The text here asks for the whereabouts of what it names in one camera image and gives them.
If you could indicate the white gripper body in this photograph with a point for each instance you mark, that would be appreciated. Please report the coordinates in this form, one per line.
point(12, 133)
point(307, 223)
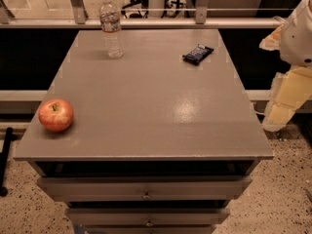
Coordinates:
point(298, 42)

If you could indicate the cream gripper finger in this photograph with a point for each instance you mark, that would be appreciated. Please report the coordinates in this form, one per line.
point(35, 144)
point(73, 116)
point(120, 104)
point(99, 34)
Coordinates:
point(288, 93)
point(272, 41)

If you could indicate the red apple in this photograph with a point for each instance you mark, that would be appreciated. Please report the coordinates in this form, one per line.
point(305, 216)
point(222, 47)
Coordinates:
point(56, 115)

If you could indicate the blue rxbar wrapper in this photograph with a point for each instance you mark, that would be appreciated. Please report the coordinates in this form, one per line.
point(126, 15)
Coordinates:
point(198, 54)

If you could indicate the grey top drawer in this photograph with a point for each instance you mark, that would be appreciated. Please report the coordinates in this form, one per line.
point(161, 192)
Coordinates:
point(91, 189)

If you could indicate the grey drawer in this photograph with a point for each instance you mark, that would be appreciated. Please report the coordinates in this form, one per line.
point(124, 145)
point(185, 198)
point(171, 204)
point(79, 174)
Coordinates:
point(147, 217)
point(91, 189)
point(78, 229)

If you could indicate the clear plastic water bottle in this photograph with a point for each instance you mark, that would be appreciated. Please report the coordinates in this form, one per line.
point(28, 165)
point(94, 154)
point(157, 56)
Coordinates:
point(110, 22)

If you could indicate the grey bottom drawer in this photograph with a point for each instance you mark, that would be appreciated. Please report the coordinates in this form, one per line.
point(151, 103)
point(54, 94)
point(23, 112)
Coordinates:
point(78, 229)

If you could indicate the black pole with wheel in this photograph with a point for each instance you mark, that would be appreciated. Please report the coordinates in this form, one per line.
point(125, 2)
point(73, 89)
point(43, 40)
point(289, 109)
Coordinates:
point(9, 136)

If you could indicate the metal railing frame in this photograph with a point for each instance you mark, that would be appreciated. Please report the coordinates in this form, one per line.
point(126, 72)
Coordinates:
point(78, 14)

